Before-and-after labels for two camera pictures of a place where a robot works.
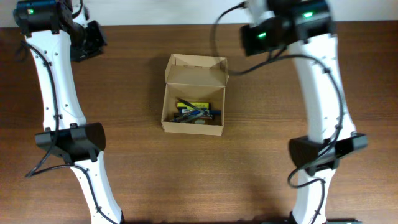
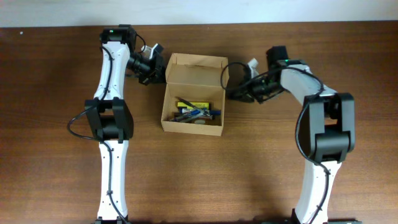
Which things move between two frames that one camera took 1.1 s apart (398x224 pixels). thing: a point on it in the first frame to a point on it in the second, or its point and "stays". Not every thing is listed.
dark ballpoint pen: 194,106 stays
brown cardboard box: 198,78 stays
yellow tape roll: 199,122 stays
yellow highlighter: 198,105 stays
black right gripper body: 262,38 to 258,88
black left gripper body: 87,41 to 151,70
